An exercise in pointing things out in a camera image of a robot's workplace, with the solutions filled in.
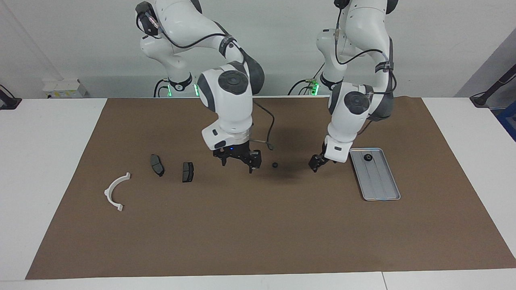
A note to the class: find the short dark grey brake pad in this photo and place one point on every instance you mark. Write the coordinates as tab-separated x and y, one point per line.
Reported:
188	172

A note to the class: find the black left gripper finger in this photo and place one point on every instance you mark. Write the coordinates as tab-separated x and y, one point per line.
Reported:
321	161
314	163

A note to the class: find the white power box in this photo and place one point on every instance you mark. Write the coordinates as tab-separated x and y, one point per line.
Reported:
64	88

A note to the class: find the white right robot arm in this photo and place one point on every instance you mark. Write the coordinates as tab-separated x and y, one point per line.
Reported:
229	104

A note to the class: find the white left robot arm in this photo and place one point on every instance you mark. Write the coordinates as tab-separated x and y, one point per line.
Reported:
350	117

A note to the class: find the black angled stand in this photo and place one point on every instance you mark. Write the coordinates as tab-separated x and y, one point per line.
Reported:
494	88

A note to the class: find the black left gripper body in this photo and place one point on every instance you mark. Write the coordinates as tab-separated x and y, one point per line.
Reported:
326	155

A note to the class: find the black clamp mount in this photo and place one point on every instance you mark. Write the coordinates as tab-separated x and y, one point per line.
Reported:
9	100

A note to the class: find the blue storage bin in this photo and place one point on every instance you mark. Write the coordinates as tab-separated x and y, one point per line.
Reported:
508	125

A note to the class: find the white semicircular plastic bracket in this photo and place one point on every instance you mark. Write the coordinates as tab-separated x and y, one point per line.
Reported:
109	193

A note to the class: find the long dark grey brake pad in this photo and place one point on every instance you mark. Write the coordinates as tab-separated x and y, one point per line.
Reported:
157	165

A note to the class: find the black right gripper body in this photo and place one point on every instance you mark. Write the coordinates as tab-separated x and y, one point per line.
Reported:
242	153

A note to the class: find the brown table mat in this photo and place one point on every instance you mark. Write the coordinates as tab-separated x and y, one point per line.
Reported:
258	233

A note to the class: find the silver metal tray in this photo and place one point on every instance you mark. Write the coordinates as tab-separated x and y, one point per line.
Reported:
379	181

